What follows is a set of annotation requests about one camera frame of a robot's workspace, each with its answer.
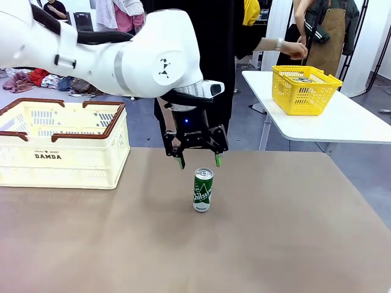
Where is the person's left forearm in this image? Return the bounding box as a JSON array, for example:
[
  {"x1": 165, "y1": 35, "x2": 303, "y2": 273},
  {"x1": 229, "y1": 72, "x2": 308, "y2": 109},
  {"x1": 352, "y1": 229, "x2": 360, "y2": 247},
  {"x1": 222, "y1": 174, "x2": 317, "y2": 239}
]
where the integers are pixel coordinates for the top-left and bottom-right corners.
[{"x1": 253, "y1": 37, "x2": 279, "y2": 53}]

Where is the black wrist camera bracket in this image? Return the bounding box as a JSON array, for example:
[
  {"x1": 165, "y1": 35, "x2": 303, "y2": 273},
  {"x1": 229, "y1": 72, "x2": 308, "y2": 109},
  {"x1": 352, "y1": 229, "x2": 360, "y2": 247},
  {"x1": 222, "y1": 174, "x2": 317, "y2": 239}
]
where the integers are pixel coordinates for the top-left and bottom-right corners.
[{"x1": 157, "y1": 90, "x2": 215, "y2": 111}]

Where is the red cloth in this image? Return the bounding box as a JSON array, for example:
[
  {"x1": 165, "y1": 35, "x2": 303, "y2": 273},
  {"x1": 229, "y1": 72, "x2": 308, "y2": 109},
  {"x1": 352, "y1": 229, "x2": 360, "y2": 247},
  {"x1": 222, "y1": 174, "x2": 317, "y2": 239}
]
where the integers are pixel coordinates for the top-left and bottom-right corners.
[{"x1": 29, "y1": 68, "x2": 49, "y2": 87}]

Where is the person's left hand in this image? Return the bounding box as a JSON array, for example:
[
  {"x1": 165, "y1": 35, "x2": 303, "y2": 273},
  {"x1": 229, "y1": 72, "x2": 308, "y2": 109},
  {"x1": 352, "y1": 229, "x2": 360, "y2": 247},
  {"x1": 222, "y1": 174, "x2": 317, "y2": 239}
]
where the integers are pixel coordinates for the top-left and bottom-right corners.
[{"x1": 283, "y1": 42, "x2": 309, "y2": 60}]

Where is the white patterned cloth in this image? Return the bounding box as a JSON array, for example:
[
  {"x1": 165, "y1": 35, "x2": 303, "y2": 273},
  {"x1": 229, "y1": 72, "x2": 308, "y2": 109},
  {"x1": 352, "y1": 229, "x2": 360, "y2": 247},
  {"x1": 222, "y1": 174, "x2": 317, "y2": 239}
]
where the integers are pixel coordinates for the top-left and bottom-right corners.
[{"x1": 41, "y1": 74, "x2": 60, "y2": 89}]

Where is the dark storage shelf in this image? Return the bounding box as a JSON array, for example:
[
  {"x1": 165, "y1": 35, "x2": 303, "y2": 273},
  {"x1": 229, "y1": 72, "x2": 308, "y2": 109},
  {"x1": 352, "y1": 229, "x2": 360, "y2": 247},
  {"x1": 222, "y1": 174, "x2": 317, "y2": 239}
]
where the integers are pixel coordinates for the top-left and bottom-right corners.
[{"x1": 258, "y1": 7, "x2": 271, "y2": 70}]

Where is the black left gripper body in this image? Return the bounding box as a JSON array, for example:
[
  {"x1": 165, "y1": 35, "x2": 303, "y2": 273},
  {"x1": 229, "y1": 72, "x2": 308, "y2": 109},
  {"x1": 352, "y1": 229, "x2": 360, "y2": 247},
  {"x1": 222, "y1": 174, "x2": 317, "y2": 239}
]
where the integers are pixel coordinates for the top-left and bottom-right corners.
[{"x1": 172, "y1": 105, "x2": 218, "y2": 150}]

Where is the pink patterned cloth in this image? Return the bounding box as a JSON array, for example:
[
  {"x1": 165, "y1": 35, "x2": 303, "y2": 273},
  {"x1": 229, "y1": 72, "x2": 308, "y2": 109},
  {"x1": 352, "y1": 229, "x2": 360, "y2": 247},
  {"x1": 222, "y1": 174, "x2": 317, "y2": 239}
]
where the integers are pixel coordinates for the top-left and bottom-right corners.
[{"x1": 2, "y1": 70, "x2": 33, "y2": 94}]

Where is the dark brown wall panel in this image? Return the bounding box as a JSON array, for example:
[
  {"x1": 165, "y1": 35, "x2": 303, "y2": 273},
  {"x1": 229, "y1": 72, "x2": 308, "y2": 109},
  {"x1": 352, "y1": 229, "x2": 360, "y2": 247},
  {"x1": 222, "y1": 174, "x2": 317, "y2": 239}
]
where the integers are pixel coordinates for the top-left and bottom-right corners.
[{"x1": 74, "y1": 12, "x2": 94, "y2": 32}]

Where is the figure in brown apron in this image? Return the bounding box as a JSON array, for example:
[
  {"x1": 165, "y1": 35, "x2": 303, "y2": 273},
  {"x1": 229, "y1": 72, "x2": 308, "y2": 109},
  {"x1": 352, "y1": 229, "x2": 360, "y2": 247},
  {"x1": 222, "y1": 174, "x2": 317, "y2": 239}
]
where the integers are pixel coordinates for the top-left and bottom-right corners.
[{"x1": 285, "y1": 0, "x2": 360, "y2": 79}]

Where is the seated person in black shirt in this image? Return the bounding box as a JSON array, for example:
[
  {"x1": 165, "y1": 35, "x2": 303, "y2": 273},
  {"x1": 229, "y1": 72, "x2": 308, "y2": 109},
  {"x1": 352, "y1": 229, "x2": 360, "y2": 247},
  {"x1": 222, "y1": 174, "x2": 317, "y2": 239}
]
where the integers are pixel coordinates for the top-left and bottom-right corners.
[{"x1": 42, "y1": 0, "x2": 68, "y2": 21}]

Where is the yellow plastic basket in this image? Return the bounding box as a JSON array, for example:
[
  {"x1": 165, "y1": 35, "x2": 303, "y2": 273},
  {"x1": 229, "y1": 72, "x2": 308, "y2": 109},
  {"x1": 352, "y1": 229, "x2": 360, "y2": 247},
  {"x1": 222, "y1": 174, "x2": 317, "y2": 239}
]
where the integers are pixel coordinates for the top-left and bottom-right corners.
[{"x1": 271, "y1": 65, "x2": 343, "y2": 117}]

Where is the person in black clothing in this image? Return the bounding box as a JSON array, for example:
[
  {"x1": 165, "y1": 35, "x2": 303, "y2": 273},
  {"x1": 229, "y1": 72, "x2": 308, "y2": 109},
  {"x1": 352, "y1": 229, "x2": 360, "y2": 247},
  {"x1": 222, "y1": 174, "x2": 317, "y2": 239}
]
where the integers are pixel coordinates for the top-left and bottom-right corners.
[{"x1": 139, "y1": 0, "x2": 264, "y2": 150}]

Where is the blue cloth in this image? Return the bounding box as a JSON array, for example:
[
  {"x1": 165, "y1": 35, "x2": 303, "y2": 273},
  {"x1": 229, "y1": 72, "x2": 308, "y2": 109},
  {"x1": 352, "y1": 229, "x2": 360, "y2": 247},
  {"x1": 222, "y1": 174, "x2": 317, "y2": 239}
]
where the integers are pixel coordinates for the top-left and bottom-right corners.
[{"x1": 57, "y1": 76, "x2": 73, "y2": 92}]

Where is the person's right forearm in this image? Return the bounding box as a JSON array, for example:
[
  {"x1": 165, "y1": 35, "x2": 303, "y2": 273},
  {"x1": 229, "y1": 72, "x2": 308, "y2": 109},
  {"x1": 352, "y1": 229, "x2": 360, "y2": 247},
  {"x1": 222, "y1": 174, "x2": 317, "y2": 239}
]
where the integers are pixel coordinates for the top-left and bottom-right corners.
[{"x1": 158, "y1": 102, "x2": 174, "y2": 134}]

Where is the black truss stand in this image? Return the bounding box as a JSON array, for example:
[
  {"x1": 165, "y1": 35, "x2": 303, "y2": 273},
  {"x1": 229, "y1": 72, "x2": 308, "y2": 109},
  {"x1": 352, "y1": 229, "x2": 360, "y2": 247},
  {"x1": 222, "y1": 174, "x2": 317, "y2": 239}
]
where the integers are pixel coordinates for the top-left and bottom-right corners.
[{"x1": 337, "y1": 0, "x2": 369, "y2": 82}]

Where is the yellow hanging garment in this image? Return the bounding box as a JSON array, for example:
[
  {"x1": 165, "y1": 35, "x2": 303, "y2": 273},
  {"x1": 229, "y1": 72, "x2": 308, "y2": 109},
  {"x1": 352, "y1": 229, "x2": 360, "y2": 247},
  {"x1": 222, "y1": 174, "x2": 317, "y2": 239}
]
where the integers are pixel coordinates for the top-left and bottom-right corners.
[{"x1": 243, "y1": 0, "x2": 261, "y2": 27}]

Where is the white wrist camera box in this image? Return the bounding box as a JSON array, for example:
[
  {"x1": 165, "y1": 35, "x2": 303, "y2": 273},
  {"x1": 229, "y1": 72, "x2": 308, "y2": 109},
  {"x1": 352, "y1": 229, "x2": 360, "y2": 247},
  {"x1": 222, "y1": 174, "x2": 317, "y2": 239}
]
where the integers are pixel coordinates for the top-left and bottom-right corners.
[{"x1": 200, "y1": 79, "x2": 225, "y2": 99}]

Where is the black slanted stand pole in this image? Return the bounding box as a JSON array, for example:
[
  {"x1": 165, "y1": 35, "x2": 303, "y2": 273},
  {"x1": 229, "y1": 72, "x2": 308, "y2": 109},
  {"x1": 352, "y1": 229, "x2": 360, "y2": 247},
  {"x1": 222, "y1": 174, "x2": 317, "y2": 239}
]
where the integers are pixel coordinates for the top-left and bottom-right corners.
[{"x1": 365, "y1": 0, "x2": 391, "y2": 92}]

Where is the cream folding shopping basket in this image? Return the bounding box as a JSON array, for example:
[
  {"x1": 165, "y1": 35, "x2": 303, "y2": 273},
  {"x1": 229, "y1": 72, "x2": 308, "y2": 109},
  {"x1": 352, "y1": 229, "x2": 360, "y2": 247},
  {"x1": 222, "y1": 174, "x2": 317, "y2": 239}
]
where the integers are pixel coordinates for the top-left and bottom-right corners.
[{"x1": 0, "y1": 98, "x2": 131, "y2": 190}]

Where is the white side table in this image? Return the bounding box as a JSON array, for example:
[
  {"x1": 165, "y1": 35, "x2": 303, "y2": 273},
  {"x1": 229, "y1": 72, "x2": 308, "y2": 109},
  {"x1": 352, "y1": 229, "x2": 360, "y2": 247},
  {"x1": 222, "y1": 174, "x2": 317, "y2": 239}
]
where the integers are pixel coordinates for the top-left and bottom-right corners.
[{"x1": 241, "y1": 70, "x2": 391, "y2": 156}]

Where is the person in pink top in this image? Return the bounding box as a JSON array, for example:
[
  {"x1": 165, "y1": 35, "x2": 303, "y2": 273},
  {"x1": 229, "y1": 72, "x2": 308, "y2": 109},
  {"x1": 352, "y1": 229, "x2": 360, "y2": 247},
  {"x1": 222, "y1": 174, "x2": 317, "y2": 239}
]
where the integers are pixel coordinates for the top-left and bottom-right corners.
[{"x1": 102, "y1": 0, "x2": 147, "y2": 36}]

